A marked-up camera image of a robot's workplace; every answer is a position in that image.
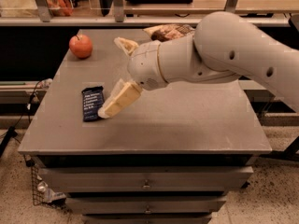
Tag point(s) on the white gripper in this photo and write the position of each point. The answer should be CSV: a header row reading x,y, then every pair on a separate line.
x,y
145,65

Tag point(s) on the blue rxbar blueberry bar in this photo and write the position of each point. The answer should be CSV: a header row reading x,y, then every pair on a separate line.
x,y
92,100

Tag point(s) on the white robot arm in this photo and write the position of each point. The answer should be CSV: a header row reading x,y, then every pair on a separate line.
x,y
222,48

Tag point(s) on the brown chip bag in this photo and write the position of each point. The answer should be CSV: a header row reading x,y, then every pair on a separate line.
x,y
167,32

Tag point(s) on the orange snack bag on shelf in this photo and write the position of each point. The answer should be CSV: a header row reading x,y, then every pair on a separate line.
x,y
60,7

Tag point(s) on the red apple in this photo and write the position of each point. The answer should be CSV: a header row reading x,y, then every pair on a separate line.
x,y
81,46

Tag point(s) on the grey drawer cabinet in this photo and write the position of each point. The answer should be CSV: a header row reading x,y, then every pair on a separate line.
x,y
169,158

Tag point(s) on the metal shelf rail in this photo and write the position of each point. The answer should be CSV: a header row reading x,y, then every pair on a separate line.
x,y
96,13

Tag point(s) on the wire mesh basket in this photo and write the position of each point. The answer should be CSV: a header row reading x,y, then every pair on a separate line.
x,y
42,194

